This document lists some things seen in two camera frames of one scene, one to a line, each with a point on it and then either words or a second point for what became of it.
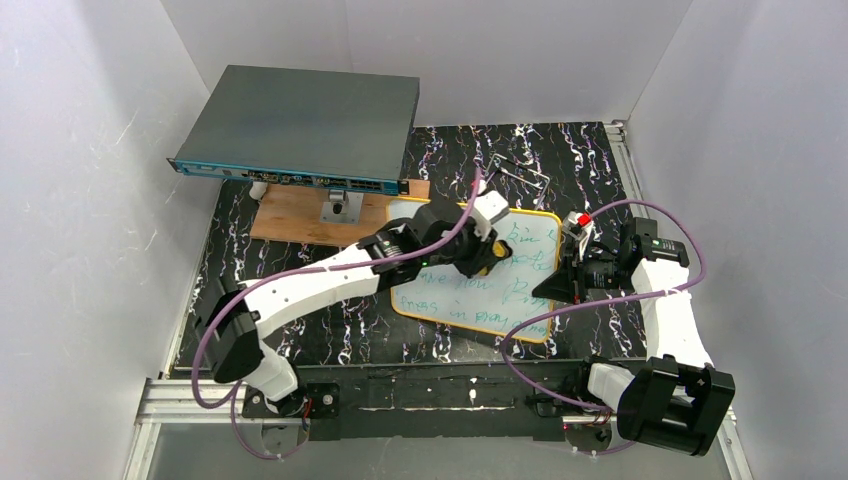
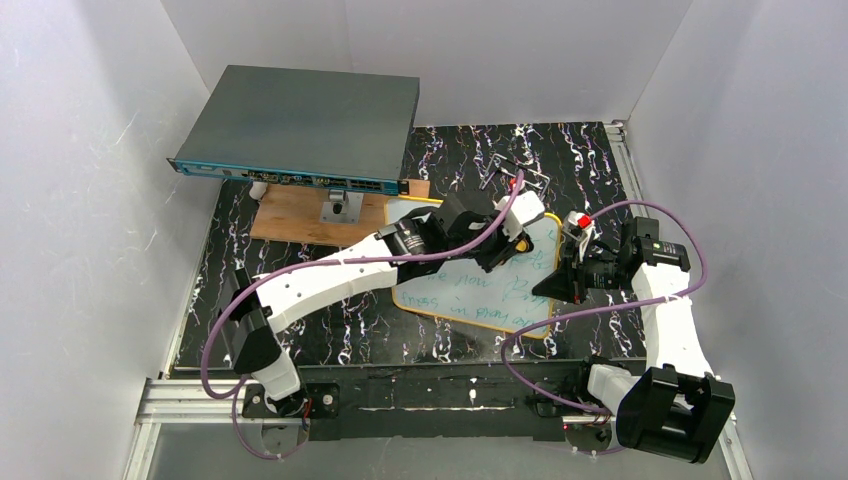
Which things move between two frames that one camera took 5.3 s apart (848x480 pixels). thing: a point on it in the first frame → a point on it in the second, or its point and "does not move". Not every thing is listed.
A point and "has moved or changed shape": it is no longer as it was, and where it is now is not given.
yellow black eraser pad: x=501 y=250 has moved or changed shape
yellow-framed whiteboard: x=502 y=296 does not move
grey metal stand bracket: x=343 y=207 does not move
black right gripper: x=574 y=280 does not move
